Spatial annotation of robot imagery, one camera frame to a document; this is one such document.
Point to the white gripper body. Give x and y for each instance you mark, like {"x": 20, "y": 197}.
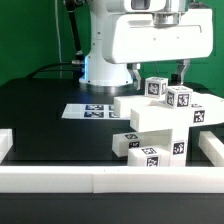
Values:
{"x": 133, "y": 38}

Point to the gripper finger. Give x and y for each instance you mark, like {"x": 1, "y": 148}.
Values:
{"x": 182, "y": 68}
{"x": 133, "y": 69}

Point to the white tagged cube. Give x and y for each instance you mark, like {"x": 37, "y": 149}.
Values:
{"x": 155, "y": 87}
{"x": 178, "y": 96}

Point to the white chair back frame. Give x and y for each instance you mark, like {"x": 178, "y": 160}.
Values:
{"x": 147, "y": 114}

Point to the white chair seat part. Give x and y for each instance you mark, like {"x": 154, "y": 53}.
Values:
{"x": 175, "y": 140}

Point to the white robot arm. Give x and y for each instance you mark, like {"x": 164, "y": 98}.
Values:
{"x": 101, "y": 74}

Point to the white tag plate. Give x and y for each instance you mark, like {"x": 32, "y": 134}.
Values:
{"x": 88, "y": 111}

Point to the white left fence block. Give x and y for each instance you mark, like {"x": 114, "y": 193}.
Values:
{"x": 6, "y": 142}

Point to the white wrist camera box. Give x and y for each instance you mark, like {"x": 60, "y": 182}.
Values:
{"x": 134, "y": 5}

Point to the white right fence rail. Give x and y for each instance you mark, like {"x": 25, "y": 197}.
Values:
{"x": 212, "y": 147}

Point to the white fence rail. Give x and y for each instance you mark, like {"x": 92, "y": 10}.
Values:
{"x": 72, "y": 179}
{"x": 212, "y": 147}

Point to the white front fence rail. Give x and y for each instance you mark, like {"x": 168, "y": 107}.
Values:
{"x": 72, "y": 179}

